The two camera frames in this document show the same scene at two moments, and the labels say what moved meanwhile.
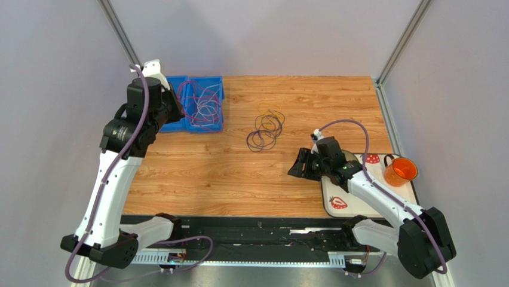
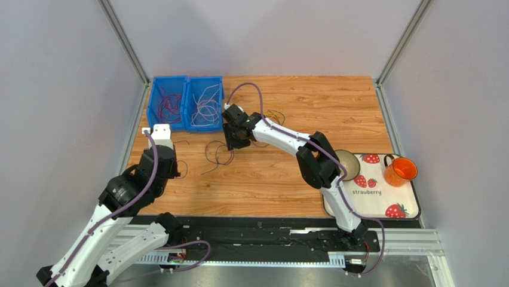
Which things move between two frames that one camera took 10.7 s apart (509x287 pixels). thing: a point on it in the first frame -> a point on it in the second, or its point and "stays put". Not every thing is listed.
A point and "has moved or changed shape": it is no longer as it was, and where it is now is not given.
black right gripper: (309, 164) -> (237, 135)
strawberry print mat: (337, 202) stays put
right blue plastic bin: (204, 109) stays put
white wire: (198, 109) has moved or changed shape
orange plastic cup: (400, 171) stays put
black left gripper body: (173, 111) -> (174, 171)
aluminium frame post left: (119, 32) stays put
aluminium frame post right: (399, 48) stays put
